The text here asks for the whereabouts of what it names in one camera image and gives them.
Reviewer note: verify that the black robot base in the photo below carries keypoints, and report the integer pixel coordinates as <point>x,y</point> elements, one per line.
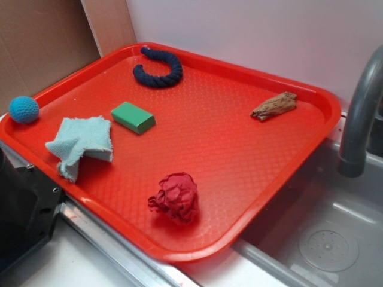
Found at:
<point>30,202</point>

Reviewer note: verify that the brown wood chip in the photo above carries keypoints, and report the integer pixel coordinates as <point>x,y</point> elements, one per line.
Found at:
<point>280,104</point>

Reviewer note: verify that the red plastic tray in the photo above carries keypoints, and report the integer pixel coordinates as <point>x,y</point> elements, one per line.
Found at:
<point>203,127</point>

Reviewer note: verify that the crumpled red paper ball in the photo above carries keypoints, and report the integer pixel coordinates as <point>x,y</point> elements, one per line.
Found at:
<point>177,198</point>

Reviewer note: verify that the green rectangular block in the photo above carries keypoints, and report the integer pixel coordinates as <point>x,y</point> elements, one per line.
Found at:
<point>133,117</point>

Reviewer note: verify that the light blue cloth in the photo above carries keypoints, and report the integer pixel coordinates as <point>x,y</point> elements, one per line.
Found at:
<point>78,138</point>

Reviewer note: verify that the grey plastic sink basin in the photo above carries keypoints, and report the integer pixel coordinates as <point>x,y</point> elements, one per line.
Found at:
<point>321,229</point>

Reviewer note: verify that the grey faucet spout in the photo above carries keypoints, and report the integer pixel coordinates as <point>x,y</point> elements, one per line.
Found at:
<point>363,127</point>

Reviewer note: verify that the blue crocheted ball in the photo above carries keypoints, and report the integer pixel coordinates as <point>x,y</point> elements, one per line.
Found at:
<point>23,110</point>

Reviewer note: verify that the brown cardboard panel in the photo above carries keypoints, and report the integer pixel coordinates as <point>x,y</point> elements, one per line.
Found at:
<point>42,42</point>

